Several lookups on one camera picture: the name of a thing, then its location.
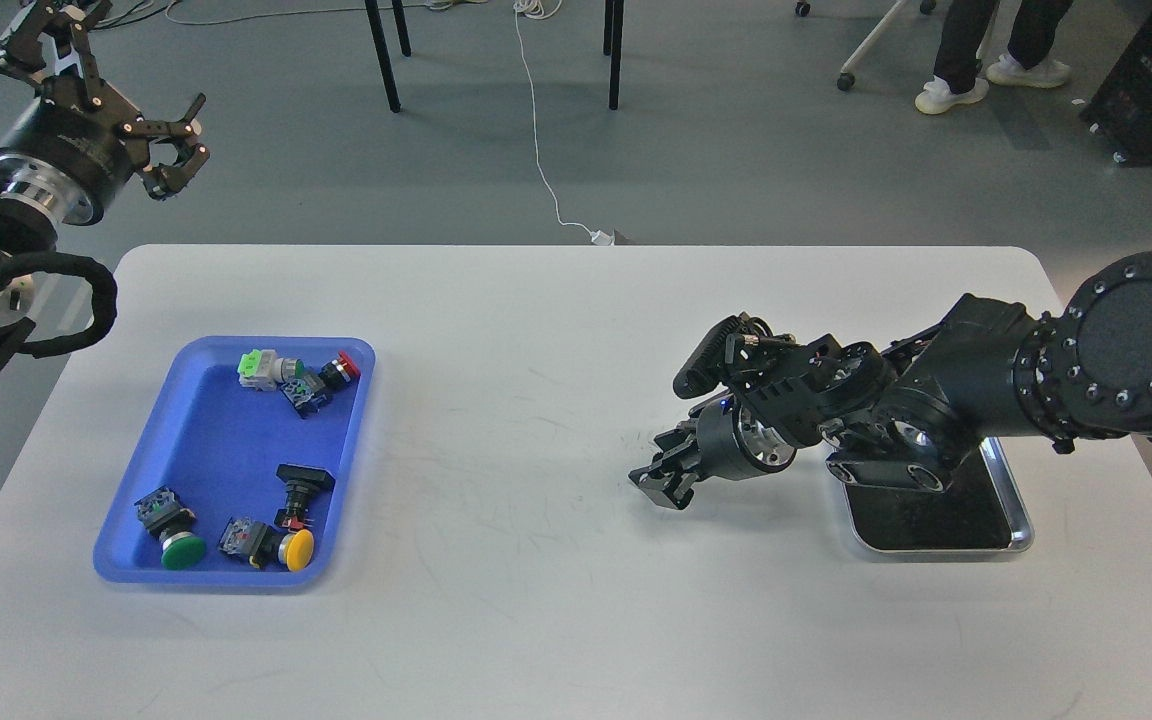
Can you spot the green mushroom button switch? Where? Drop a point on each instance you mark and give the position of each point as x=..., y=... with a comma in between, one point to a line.
x=165, y=517

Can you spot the blue plastic tray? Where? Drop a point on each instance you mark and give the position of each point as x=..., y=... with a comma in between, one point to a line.
x=217, y=444

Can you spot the black table leg right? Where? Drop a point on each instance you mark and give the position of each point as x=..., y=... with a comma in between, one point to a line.
x=612, y=40

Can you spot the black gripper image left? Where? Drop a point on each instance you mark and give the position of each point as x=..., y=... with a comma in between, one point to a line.
x=61, y=150

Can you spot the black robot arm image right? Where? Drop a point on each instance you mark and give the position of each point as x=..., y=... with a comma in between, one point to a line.
x=907, y=416

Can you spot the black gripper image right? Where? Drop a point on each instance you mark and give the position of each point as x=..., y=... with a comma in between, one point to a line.
x=726, y=441

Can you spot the silver metal tray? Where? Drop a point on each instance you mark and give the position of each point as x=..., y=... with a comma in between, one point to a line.
x=980, y=516

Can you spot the red push button switch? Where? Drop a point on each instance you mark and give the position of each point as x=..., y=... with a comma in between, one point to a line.
x=339, y=372

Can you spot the black table leg left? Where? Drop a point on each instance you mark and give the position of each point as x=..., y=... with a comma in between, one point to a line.
x=379, y=39

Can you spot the yellow mushroom button switch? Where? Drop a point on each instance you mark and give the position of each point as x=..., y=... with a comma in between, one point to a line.
x=258, y=544

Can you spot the green white push button switch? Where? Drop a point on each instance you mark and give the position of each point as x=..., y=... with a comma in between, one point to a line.
x=265, y=370

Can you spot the black table leg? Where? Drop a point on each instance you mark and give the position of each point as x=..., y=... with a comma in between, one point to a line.
x=379, y=39
x=612, y=40

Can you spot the white chair base wheels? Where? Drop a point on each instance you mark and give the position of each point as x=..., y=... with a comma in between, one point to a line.
x=846, y=78

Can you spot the black square button switch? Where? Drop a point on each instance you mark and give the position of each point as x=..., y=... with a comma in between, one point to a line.
x=302, y=484

